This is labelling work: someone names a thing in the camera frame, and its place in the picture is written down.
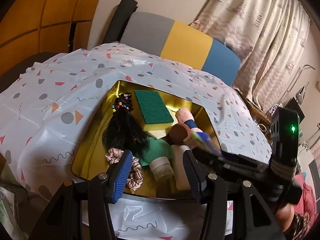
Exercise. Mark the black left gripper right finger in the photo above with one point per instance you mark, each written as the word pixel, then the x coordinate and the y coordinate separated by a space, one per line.
pixel 195 175

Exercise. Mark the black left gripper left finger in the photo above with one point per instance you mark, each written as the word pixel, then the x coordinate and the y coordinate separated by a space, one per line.
pixel 117 175

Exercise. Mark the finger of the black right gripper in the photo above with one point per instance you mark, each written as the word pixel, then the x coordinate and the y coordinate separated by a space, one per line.
pixel 238 159
pixel 227 170

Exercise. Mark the blue Tempo tissue pack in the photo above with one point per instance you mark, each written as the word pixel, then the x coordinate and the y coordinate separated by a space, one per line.
pixel 202 141

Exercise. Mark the brown makeup sponge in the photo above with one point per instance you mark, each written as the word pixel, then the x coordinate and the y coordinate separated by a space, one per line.
pixel 178 133

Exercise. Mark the black beaded hair wig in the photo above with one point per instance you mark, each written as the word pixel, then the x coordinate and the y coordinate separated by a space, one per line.
pixel 123 131

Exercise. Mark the pink fluffy towel roll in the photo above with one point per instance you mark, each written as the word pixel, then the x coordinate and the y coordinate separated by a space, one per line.
pixel 184 116

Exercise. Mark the yellow green scrub sponge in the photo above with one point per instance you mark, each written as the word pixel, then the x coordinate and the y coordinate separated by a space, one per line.
pixel 152 114

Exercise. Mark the person's right hand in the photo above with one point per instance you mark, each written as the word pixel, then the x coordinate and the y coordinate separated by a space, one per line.
pixel 293 225

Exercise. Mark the pink cushion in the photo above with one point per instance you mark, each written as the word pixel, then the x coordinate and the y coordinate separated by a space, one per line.
pixel 307 203

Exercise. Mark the white bottle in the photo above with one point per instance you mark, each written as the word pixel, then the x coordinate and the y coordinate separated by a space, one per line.
pixel 181 179

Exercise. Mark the gold tin box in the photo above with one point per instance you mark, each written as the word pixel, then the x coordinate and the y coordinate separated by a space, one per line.
pixel 90 158

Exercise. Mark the clear plastic jar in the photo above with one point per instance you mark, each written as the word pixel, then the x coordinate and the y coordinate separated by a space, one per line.
pixel 161 169

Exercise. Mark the wooden side table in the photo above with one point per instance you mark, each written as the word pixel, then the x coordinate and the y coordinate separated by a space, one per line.
pixel 260 118

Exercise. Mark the black monitor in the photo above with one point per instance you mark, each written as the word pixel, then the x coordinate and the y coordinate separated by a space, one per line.
pixel 293 105

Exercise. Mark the clothes steamer iron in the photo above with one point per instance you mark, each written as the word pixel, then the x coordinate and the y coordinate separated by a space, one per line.
pixel 300 95

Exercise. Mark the patterned plastic tablecloth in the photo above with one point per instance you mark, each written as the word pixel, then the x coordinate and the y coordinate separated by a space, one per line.
pixel 45 111

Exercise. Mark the grey yellow blue chair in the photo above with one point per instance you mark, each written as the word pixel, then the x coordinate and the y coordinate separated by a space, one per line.
pixel 170 39

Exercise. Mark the wooden wardrobe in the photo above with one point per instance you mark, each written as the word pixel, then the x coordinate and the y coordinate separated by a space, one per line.
pixel 39 26

